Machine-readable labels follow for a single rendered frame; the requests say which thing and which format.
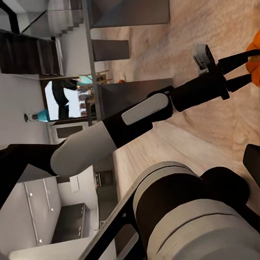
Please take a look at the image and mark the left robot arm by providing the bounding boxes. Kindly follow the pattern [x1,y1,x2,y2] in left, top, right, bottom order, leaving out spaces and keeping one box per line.
[0,44,260,183]

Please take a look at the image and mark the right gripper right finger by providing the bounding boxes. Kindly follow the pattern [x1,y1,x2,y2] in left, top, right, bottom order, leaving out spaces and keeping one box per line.
[243,144,260,188]

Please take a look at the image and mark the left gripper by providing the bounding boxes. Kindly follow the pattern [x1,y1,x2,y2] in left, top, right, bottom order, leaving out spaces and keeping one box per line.
[185,49,260,106]

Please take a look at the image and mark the pumpkin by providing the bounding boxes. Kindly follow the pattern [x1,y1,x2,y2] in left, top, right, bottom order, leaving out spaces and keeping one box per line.
[246,30,260,87]

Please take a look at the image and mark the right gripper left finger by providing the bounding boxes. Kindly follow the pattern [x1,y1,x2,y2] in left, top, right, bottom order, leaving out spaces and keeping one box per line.
[0,144,28,209]

